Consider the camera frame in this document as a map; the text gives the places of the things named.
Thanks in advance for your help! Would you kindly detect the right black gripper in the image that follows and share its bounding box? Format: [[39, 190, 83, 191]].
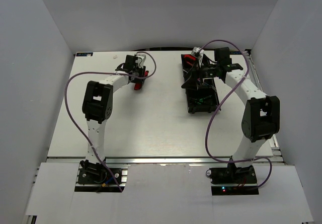
[[181, 58, 219, 91]]

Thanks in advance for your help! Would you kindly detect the green black precision screwdriver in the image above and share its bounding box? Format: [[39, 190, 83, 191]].
[[198, 95, 212, 104]]

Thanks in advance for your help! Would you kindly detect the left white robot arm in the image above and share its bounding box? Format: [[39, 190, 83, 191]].
[[82, 53, 149, 164]]

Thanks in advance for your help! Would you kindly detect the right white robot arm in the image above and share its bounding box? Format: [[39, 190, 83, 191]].
[[181, 47, 280, 183]]

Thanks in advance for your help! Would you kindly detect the black three-compartment tray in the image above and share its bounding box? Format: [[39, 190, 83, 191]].
[[181, 54, 219, 114]]

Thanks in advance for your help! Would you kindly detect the blue label sticker right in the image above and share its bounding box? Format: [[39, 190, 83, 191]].
[[230, 51, 242, 55]]

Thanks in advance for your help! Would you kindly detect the blue label sticker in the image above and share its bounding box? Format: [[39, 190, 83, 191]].
[[230, 51, 242, 55], [75, 52, 93, 57]]

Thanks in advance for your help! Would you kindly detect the blue label sticker left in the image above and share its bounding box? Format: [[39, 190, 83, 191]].
[[75, 52, 93, 57]]

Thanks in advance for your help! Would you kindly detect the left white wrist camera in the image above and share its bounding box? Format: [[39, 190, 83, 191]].
[[134, 53, 146, 68]]

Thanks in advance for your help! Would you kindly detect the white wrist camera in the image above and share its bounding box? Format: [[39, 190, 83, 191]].
[[191, 47, 204, 66], [134, 53, 146, 68]]

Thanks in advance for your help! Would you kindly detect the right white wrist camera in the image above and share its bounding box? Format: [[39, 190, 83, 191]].
[[191, 47, 204, 66]]

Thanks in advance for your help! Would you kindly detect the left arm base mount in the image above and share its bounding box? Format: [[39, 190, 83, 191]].
[[74, 160, 127, 193]]

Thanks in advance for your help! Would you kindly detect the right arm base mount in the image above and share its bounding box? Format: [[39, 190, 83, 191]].
[[205, 164, 259, 196]]

